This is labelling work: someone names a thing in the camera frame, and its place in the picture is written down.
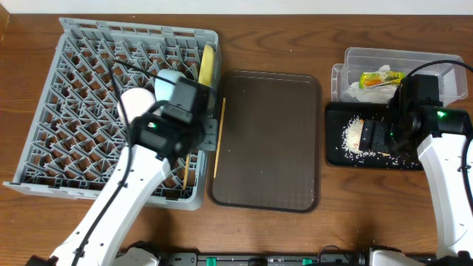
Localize green snack wrapper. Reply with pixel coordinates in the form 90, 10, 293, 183
359, 71, 406, 89

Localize light blue bowl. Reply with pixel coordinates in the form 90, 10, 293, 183
154, 69, 185, 101

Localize wooden chopstick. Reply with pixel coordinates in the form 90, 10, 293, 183
213, 97, 226, 179
183, 154, 191, 190

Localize clear plastic bin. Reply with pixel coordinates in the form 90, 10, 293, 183
330, 47, 468, 106

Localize black waste tray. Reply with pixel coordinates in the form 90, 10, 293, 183
325, 102, 423, 171

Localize yellow plate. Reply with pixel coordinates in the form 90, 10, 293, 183
198, 44, 214, 86

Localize right black cable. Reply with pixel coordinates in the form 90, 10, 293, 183
397, 59, 473, 215

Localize black cable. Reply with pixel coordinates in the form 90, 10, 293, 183
69, 58, 178, 266
397, 59, 473, 215

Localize pink white bowl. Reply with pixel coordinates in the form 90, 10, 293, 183
118, 88, 156, 124

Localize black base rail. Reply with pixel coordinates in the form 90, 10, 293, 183
112, 242, 437, 266

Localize brown serving tray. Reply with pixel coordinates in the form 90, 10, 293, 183
208, 70, 323, 214

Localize rice and food scraps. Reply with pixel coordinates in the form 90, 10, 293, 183
326, 115, 422, 171

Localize left black cable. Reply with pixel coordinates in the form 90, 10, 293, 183
69, 58, 178, 266

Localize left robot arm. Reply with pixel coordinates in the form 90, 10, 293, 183
27, 78, 217, 265

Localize grey plastic dishwasher rack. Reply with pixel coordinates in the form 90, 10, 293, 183
7, 18, 220, 200

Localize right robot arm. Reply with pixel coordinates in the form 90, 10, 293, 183
359, 74, 472, 265

